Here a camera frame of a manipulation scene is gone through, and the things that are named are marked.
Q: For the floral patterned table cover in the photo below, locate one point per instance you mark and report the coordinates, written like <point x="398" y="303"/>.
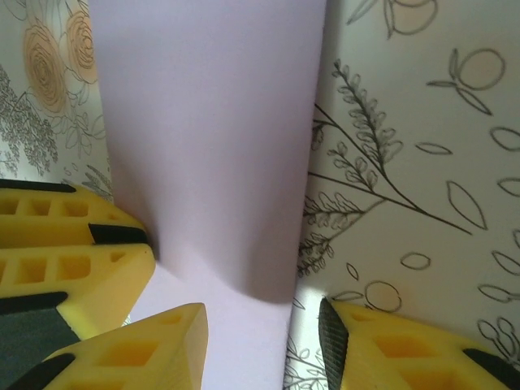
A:
<point x="406" y="162"/>

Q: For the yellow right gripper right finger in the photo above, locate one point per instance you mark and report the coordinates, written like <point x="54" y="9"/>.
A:
<point x="406" y="357"/>

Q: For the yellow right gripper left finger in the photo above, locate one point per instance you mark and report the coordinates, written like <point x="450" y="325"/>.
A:
<point x="142" y="357"/>

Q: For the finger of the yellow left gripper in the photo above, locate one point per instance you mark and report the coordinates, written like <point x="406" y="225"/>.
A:
<point x="101" y="284"/>
<point x="48" y="211"/>

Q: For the purple paper sheet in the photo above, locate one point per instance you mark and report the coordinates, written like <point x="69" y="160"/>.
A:
<point x="203" y="122"/>

